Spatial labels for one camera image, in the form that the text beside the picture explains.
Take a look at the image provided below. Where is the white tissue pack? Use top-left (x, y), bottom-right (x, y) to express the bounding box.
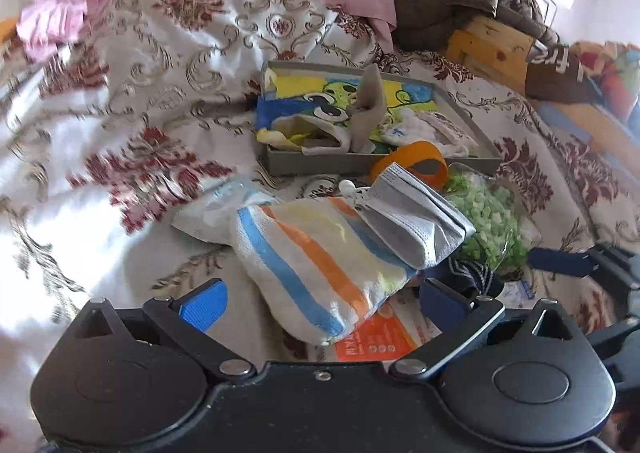
top-left (171, 177), bottom-right (271, 246)

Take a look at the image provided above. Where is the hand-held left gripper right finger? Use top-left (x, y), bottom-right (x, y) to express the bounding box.
top-left (392, 278), bottom-right (586, 380)

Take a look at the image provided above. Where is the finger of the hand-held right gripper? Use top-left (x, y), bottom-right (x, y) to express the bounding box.
top-left (586, 317), bottom-right (640, 360)
top-left (527, 242), bottom-right (640, 285)

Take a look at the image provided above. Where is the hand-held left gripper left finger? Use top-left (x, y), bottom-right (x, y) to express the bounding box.
top-left (60, 278), bottom-right (257, 380)

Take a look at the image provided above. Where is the grey face mask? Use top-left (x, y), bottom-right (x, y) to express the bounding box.
top-left (357, 162), bottom-right (477, 270)

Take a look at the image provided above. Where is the yellow and blue cloth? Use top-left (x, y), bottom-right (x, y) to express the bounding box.
top-left (256, 98), bottom-right (321, 150)

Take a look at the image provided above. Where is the orange and white box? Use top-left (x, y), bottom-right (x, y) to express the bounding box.
top-left (334, 293), bottom-right (441, 364)

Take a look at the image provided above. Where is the grey tray with cartoon picture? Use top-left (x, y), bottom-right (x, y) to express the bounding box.
top-left (259, 60), bottom-right (502, 177)

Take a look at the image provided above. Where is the beige sock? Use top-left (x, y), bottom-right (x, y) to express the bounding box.
top-left (280, 64), bottom-right (388, 156)

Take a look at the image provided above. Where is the brown printed garment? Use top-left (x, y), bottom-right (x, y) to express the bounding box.
top-left (525, 46), bottom-right (601, 104)

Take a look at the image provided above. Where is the wooden bed frame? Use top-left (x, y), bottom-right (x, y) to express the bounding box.
top-left (445, 16), bottom-right (640, 154)

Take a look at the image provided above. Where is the striped white towel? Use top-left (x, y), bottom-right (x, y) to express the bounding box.
top-left (232, 197), bottom-right (421, 346)

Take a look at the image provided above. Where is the bag of green paper stars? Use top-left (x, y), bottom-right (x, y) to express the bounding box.
top-left (440, 166), bottom-right (543, 281)

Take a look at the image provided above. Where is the floral blanket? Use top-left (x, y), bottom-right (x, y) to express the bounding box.
top-left (0, 0), bottom-right (640, 384)

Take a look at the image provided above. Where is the white sock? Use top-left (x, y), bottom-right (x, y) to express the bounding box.
top-left (397, 108), bottom-right (439, 134)

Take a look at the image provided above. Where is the black sock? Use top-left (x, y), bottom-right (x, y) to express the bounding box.
top-left (435, 255), bottom-right (506, 299)

